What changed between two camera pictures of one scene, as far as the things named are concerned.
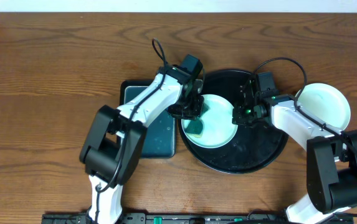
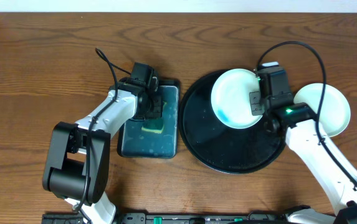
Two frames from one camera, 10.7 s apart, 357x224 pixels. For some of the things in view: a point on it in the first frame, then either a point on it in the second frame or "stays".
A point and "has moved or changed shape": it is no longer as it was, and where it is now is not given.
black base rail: [169, 218] stays
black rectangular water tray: [159, 139] stays
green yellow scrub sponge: [194, 127] to [155, 125]
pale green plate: [326, 102] stays
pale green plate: [218, 127] has moved or changed shape
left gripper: [186, 109] to [157, 106]
